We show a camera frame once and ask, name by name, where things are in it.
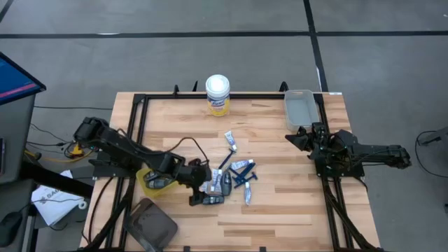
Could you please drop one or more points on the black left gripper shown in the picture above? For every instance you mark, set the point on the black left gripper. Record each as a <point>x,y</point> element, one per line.
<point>196,178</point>

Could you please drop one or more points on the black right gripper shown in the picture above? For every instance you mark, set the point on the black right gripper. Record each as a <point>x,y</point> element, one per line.
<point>320,140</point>

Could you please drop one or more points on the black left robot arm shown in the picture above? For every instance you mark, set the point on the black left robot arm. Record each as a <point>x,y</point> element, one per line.
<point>115,147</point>

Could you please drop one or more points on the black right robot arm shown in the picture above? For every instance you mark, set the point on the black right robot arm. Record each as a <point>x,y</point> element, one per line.
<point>378,154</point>

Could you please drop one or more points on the white plastic bin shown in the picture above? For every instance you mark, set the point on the white plastic bin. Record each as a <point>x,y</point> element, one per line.
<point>301,112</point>

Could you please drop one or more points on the dark smoked plastic tray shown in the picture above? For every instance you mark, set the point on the dark smoked plastic tray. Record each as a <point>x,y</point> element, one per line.
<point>150,225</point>

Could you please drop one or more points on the yellow plastic bin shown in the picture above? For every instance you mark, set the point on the yellow plastic bin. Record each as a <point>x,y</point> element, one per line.
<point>141,180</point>

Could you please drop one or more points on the Lysol wipes canister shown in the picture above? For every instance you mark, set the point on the Lysol wipes canister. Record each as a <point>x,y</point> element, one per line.
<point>217,94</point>

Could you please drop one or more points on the yellow power plug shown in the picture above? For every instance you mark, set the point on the yellow power plug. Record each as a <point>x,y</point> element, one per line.
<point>76,151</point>

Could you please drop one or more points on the white papers on floor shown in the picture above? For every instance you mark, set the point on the white papers on floor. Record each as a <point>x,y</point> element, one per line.
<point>52,206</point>

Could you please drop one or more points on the black desk bar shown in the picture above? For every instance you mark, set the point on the black desk bar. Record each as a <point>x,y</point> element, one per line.
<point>52,179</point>

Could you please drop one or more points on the black computer mouse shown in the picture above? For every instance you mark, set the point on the black computer mouse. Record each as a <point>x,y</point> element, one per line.
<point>10,227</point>

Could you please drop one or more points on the grey desk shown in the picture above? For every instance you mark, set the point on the grey desk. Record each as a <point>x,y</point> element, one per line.
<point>15,133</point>

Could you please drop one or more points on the monitor with blue screen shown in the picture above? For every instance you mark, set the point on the monitor with blue screen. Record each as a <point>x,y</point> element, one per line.
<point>15,82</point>

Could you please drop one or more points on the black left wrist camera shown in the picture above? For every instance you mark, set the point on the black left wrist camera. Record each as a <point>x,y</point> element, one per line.
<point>200,162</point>

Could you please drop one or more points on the black aluminium table frame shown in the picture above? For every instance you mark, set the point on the black aluminium table frame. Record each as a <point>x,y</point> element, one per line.
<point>245,96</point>

